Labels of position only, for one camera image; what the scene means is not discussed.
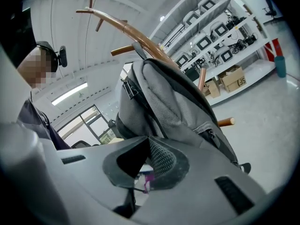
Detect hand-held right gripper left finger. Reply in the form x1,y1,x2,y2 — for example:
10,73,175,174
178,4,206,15
55,135,151,220

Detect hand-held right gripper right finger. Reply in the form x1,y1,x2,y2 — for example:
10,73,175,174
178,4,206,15
130,135,268,225

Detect grey backpack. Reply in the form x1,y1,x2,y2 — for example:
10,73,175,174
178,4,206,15
115,41,252,174

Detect dark framed window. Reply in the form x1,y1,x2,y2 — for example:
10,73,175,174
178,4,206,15
56,104,125,147

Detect long ceiling light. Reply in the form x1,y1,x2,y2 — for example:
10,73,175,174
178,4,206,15
51,82,89,106

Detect small cardboard box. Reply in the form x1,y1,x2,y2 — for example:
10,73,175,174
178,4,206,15
202,78,221,99

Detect large cardboard box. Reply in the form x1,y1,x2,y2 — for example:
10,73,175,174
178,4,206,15
217,65,248,93

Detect person's head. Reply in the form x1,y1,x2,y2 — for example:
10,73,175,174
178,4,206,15
16,40,59,89

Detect group of white screen devices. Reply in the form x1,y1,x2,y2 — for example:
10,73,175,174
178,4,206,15
174,0,234,68

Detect teal cylindrical bin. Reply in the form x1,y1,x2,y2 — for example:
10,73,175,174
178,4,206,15
274,55,287,78

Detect brown wooden coat rack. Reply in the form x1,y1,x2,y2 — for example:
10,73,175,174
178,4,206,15
75,0,235,128

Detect white shelving unit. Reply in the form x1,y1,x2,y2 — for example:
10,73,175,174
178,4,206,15
150,0,276,81

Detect red panel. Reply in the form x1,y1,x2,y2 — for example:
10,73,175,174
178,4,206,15
264,38,282,61

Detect black office chair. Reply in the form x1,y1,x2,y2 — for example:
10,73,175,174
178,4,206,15
262,0,277,19

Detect black head-mounted camera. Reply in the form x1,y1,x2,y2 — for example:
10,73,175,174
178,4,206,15
55,45,68,68

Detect pile of black cables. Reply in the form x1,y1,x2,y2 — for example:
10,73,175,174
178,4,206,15
225,15,258,53

